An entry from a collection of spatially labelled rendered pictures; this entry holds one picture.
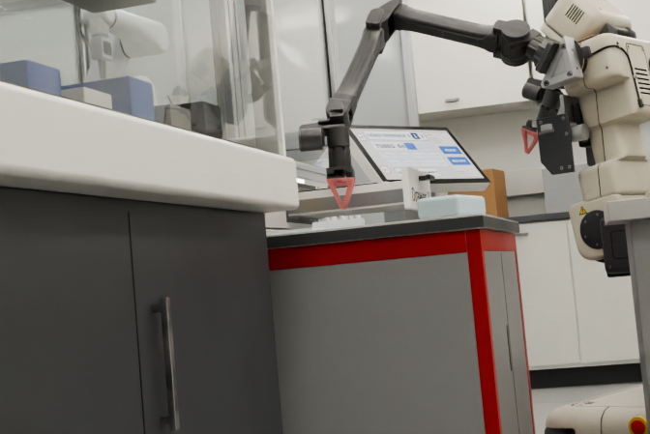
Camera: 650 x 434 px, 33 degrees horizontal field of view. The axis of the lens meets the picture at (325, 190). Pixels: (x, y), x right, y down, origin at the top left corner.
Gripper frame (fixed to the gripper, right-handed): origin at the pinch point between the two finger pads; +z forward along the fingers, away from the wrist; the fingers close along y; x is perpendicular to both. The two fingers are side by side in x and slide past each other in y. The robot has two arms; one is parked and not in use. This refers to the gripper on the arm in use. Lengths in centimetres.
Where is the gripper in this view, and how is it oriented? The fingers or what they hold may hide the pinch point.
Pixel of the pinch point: (342, 205)
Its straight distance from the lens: 272.2
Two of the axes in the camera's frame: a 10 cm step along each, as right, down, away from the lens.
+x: 9.9, -0.8, -0.8
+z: 0.7, 9.9, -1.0
